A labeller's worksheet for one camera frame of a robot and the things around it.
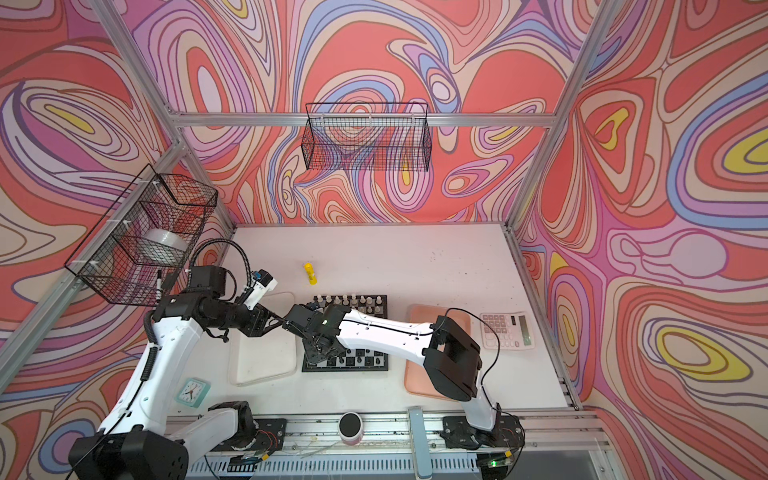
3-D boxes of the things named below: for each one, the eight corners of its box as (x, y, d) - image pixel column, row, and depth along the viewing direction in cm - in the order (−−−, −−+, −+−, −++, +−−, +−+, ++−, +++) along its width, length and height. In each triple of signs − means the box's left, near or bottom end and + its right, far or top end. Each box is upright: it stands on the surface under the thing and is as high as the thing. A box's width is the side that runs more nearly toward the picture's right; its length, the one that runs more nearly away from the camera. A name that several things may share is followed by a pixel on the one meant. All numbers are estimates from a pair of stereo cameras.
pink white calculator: (484, 352, 90) (488, 346, 86) (477, 318, 97) (480, 311, 93) (536, 352, 90) (543, 346, 86) (525, 318, 97) (530, 311, 93)
